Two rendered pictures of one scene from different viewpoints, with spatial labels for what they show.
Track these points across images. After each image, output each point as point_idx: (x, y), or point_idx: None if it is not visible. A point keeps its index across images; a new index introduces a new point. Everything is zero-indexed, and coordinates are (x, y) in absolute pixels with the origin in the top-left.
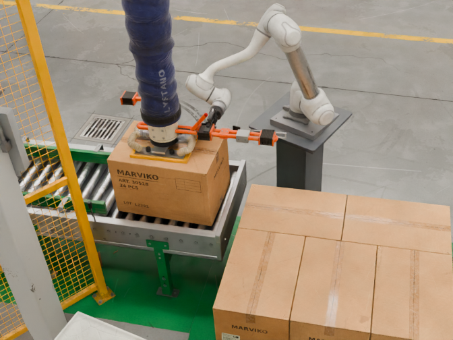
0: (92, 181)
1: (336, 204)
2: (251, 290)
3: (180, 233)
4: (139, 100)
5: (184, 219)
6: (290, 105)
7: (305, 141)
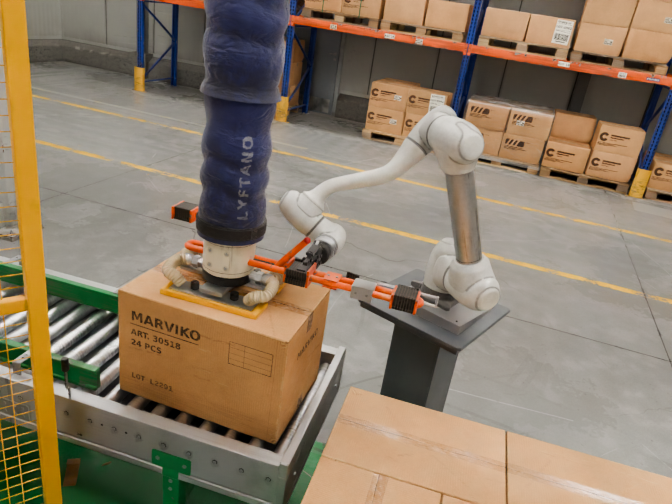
0: (95, 337)
1: (489, 443)
2: None
3: (216, 446)
4: None
5: (229, 423)
6: (426, 278)
7: (444, 333)
